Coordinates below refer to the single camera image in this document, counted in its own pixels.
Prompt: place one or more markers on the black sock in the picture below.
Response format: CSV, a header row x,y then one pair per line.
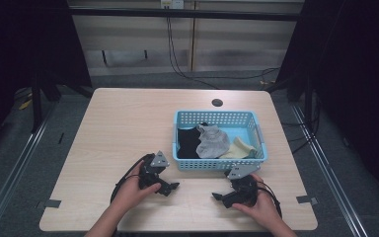
x,y
188,141

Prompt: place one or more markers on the black curtain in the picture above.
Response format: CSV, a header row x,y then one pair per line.
x,y
355,82
23,49

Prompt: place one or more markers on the yellow floor object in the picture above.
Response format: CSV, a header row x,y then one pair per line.
x,y
25,104

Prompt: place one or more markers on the metal floor rail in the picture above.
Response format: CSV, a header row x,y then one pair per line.
x,y
16,171
329,171

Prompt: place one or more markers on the grey sock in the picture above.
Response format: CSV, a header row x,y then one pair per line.
x,y
212,142

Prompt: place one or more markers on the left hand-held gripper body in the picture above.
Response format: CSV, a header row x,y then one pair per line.
x,y
151,171

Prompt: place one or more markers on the black metal stand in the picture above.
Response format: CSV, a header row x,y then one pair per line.
x,y
37,105

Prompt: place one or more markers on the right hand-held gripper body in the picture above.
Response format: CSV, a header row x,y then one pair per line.
x,y
243,192

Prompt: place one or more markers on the black horizontal bar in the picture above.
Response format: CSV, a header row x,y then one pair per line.
x,y
177,14

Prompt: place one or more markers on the person's left hand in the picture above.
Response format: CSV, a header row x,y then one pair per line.
x,y
130,194

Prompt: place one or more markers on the light blue plastic basket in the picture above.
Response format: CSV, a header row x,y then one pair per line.
x,y
253,154

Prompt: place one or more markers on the person's right hand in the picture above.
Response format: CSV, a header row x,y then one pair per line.
x,y
260,210

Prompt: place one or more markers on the round black table grommet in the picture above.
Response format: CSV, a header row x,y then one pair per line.
x,y
217,102

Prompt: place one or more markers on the white wall outlet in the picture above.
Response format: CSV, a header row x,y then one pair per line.
x,y
172,3

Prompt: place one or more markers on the grey tape strip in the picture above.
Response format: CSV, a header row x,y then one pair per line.
x,y
53,203
306,199

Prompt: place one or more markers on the cream sock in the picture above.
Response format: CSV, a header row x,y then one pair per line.
x,y
238,149

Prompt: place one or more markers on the small black floor strip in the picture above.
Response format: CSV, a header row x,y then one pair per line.
x,y
61,138

